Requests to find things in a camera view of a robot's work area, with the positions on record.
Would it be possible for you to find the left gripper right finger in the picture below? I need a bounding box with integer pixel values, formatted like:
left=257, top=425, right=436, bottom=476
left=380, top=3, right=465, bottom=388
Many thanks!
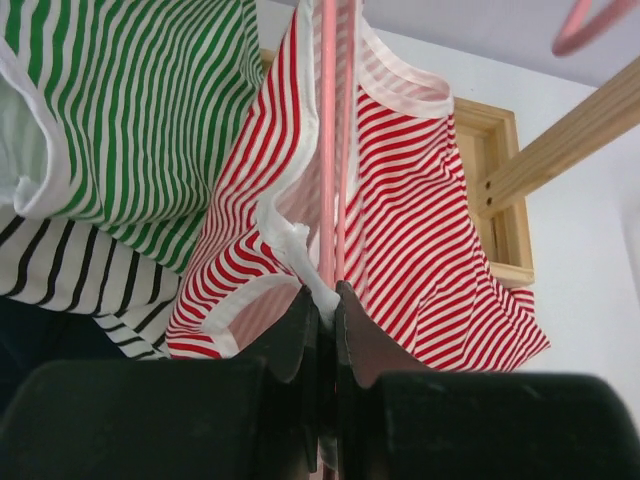
left=335, top=282, right=639, bottom=479

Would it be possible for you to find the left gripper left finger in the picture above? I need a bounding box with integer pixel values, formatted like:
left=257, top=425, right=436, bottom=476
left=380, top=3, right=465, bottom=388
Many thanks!
left=1, top=289, right=319, bottom=479

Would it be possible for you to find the red striped tank top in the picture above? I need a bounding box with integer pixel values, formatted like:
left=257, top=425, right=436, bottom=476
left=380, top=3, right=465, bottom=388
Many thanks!
left=166, top=1, right=549, bottom=371

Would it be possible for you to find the pink wire hanger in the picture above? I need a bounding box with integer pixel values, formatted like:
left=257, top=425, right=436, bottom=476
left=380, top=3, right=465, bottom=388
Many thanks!
left=551, top=0, right=639, bottom=57
left=314, top=1, right=362, bottom=287

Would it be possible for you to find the black striped tank top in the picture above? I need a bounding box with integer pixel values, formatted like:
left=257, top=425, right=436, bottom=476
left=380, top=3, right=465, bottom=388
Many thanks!
left=1, top=208, right=181, bottom=360

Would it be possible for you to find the green striped tank top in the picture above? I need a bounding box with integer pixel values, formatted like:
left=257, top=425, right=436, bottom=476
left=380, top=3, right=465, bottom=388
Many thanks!
left=1, top=1, right=263, bottom=272

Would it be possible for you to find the wooden clothes rack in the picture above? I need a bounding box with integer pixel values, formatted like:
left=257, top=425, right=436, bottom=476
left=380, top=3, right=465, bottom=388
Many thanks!
left=455, top=61, right=639, bottom=288

